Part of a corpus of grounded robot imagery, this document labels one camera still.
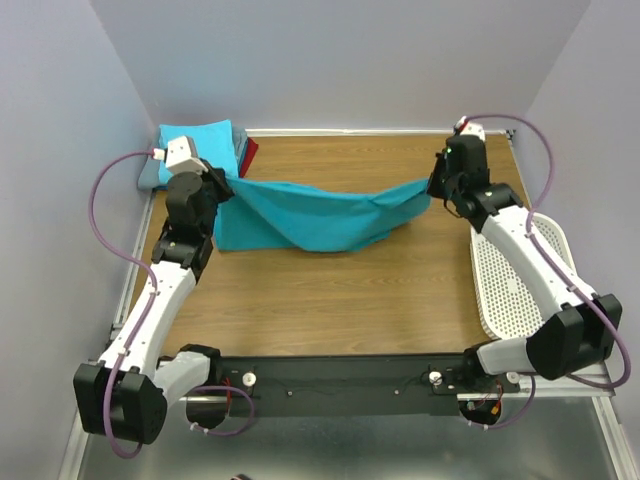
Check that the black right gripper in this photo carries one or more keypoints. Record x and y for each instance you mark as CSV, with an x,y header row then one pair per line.
x,y
432,187

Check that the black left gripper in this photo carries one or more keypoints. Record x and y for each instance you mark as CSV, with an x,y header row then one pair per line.
x,y
216,176

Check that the teal t-shirt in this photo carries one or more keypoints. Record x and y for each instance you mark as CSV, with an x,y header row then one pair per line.
x,y
277,215

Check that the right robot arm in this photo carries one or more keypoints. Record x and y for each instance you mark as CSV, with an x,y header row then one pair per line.
x,y
579,325

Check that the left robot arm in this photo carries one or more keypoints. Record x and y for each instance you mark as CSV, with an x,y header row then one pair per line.
x,y
126,394

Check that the folded red t-shirt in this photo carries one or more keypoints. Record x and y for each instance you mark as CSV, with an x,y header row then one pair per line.
x,y
249,154

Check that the folded light blue t-shirt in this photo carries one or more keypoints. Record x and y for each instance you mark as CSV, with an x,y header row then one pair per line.
x,y
214,143

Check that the folded grey t-shirt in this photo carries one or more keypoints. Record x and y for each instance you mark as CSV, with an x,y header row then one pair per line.
x,y
154,175

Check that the white perforated laundry basket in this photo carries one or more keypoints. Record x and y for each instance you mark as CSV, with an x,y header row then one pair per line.
x,y
505,305

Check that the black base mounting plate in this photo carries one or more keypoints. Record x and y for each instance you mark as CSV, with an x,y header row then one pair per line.
x,y
331,386

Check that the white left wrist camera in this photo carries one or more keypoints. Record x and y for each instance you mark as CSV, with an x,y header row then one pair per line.
x,y
180,156

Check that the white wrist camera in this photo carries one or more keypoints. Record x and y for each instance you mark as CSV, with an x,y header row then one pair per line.
x,y
180,156
464,126

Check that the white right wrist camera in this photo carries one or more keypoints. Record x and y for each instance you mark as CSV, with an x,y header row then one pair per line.
x,y
464,126

